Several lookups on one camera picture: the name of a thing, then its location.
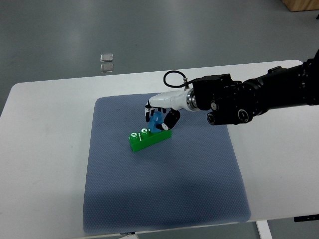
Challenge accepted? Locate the green four-stud toy block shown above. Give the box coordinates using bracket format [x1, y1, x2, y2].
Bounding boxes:
[129, 128, 172, 152]

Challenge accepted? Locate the blue toy block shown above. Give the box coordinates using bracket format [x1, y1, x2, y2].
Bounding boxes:
[148, 111, 163, 133]

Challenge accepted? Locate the blue-grey fabric mat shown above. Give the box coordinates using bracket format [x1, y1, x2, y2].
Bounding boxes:
[83, 94, 251, 234]

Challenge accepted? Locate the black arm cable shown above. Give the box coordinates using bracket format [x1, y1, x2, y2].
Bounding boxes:
[163, 70, 194, 89]

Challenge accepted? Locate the black table control panel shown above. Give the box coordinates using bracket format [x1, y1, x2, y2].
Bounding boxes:
[294, 215, 319, 223]

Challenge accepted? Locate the upper metal floor plate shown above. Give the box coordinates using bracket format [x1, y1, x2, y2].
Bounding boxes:
[100, 53, 113, 62]

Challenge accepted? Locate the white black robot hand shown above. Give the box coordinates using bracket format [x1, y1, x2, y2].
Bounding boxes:
[145, 89, 199, 131]

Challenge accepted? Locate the wooden box corner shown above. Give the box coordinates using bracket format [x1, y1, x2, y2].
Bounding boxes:
[282, 0, 319, 12]

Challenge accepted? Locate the white table leg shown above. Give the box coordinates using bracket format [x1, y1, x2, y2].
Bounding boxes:
[256, 220, 273, 239]

